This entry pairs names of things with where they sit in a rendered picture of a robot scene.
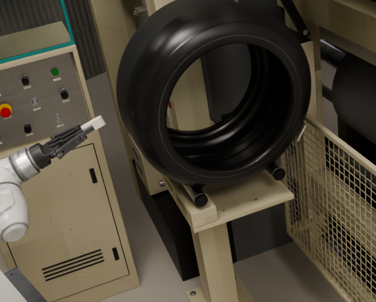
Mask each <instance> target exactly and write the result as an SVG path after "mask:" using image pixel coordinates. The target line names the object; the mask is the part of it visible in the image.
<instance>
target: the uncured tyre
mask: <svg viewBox="0 0 376 302"><path fill-rule="evenodd" d="M238 1H240V2H234V1H232V0H175V1H173V2H170V3H168V4H167V5H165V6H163V7H161V8H160V9H159V10H157V11H156V12H154V13H153V14H152V15H151V16H149V17H148V18H147V19H146V20H145V21H144V22H143V23H142V24H141V25H140V26H139V28H138V29H137V30H136V31H135V33H134V34H133V36H132V37H131V39H130V41H129V42H128V44H127V46H126V48H125V50H124V53H123V55H122V58H121V62H120V64H119V69H118V76H117V82H116V96H117V102H118V108H119V112H120V115H121V118H122V120H123V123H124V125H125V126H126V128H127V130H128V132H129V133H130V135H131V137H132V138H133V140H134V142H135V144H136V145H137V147H138V148H139V151H140V152H141V154H142V155H143V156H144V158H145V159H146V160H147V161H148V163H150V164H151V166H153V167H154V169H156V170H157V171H159V172H160V173H161V174H163V175H165V176H166V177H168V178H170V179H172V180H174V181H176V182H178V183H181V184H183V185H187V186H191V187H195V188H221V187H226V186H231V185H235V184H237V183H240V182H243V181H245V180H248V179H250V178H252V177H254V176H256V175H257V174H259V173H260V172H262V171H264V170H265V169H266V168H268V167H269V166H270V165H272V164H273V163H274V162H275V161H276V160H277V159H278V158H279V157H280V156H281V155H282V154H283V153H284V152H285V151H286V150H287V149H288V147H289V146H290V144H291V143H292V142H293V140H294V139H295V138H296V135H297V134H298V132H299V130H300V128H301V126H302V124H303V122H304V120H305V117H306V114H307V111H308V107H309V102H310V97H311V72H310V68H309V63H308V60H307V57H306V54H305V52H304V50H303V48H302V46H301V44H300V42H299V41H298V39H297V38H296V36H295V35H294V34H293V33H292V31H291V30H290V28H289V27H288V26H287V25H286V24H285V23H283V22H282V21H281V20H279V19H278V18H277V17H275V16H274V15H272V14H270V13H268V12H267V11H264V10H262V9H261V8H259V7H257V6H255V5H253V4H251V3H250V2H248V1H246V0H238ZM240 43H243V44H247V46H248V49H249V53H250V57H251V77H250V81H249V85H248V88H247V90H246V92H245V94H244V96H243V98H242V100H241V102H240V103H239V104H238V106H237V107H236V108H235V109H234V110H233V111H232V112H231V113H230V114H229V115H228V116H227V117H226V118H224V119H223V120H222V121H220V122H218V123H216V124H214V125H212V126H210V127H207V128H204V129H199V130H195V131H181V130H177V129H173V128H169V127H168V126H167V107H168V104H169V99H170V96H171V94H172V91H173V89H174V87H175V85H176V83H177V82H178V80H179V79H180V77H181V75H182V74H183V73H184V72H185V71H186V69H187V68H188V67H189V66H190V65H191V64H192V63H193V62H195V61H196V60H197V59H198V58H200V57H201V56H203V55H205V54H206V53H208V52H210V51H211V50H214V49H217V48H219V47H222V46H226V45H229V44H240Z"/></svg>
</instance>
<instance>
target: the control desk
mask: <svg viewBox="0 0 376 302"><path fill-rule="evenodd" d="M94 118H95V114H94V110H93V107H92V103H91V99H90V96H89V92H88V88H87V85H86V81H85V77H84V74H83V70H82V66H81V63H80V58H79V54H78V51H77V47H76V45H75V44H73V45H70V46H66V47H61V48H58V49H54V50H50V51H47V52H43V53H39V54H36V55H32V56H27V57H24V58H20V59H16V60H13V61H9V62H4V63H1V64H0V159H4V158H7V157H9V156H10V155H12V154H14V153H16V152H18V151H19V150H21V149H23V148H27V149H28V150H29V147H31V146H33V145H35V144H37V143H40V144H41V145H44V144H45V143H46V142H48V141H50V140H51V138H50V136H51V135H53V134H57V133H59V132H62V131H64V130H66V129H68V128H70V127H73V126H75V125H78V124H80V126H82V125H84V124H86V123H87V122H89V121H91V120H92V119H94ZM51 162H52V163H51V164H50V165H48V166H47V167H45V168H43V169H40V174H37V175H36V176H34V177H32V178H31V179H29V180H28V181H25V182H24V183H22V193H23V195H24V196H25V199H26V202H27V204H28V208H29V214H30V226H29V229H28V230H27V232H26V234H25V235H24V236H23V238H21V239H20V240H18V241H15V242H10V243H7V242H4V241H2V240H0V250H1V253H2V256H3V257H4V260H5V263H6V265H7V267H8V270H11V269H13V268H14V267H17V268H18V269H19V270H20V272H21V273H22V274H23V275H24V276H25V277H26V278H27V279H28V280H29V281H30V283H31V284H32V285H33V286H34V287H35V289H36V290H37V291H38V292H39V293H40V294H41V295H42V296H43V297H44V298H45V299H46V300H47V302H97V301H100V300H103V299H105V298H109V297H111V296H114V295H116V294H120V293H122V292H125V291H128V290H130V289H133V288H136V287H139V286H140V281H139V277H138V274H137V270H136V266H135V263H134V259H133V255H132V252H131V248H130V244H129V241H128V237H127V233H126V230H125V225H124V222H123V218H122V215H121V210H120V208H119V203H118V199H117V196H116V192H115V188H114V186H113V181H112V177H111V174H110V170H109V166H108V163H107V159H106V154H105V152H104V147H103V144H102V141H101V137H100V132H99V130H98V129H97V130H95V131H94V132H92V133H90V134H88V135H87V139H85V141H84V142H82V143H81V144H79V145H78V146H77V147H75V148H74V149H73V150H71V151H70V152H68V153H67V154H66V155H65V156H64V157H63V158H62V159H59V158H58V157H55V158H53V159H51Z"/></svg>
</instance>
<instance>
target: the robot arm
mask: <svg viewBox="0 0 376 302"><path fill-rule="evenodd" d="M105 124H106V123H105V121H104V120H103V118H102V117H101V115H99V116H98V117H96V118H94V119H92V120H91V121H89V122H87V123H86V124H84V125H82V126H80V124H78V125H75V126H73V127H70V128H68V129H66V130H64V131H62V132H59V133H57V134H53V135H51V136H50V138H51V140H50V141H48V142H46V143H45V144H44V145H41V144H40V143H37V144H35V145H33V146H31V147H29V150H28V149H27V148H23V149H21V150H19V151H18V152H16V153H14V154H12V155H10V156H9V157H7V158H4V159H0V240H2V241H4V242H7V243H10V242H15V241H18V240H20V239H21V238H23V236H24V235H25V234H26V232H27V230H28V229H29V226H30V214H29V208H28V204H27V202H26V199H25V196H24V195H23V193H22V183H24V182H25V181H28V180H29V179H31V178H32V177H34V176H36V175H37V174H40V169H43V168H45V167H47V166H48V165H50V164H51V163H52V162H51V159H53V158H55V157H58V158H59V159H62V158H63V157H64V156H65V155H66V154H67V153H68V152H70V151H71V150H73V149H74V148H75V147H77V146H78V145H79V144H81V143H82V142H84V141H85V139H87V135H88V134H90V133H92V132H94V131H95V130H97V129H98V128H100V127H102V126H104V125H105Z"/></svg>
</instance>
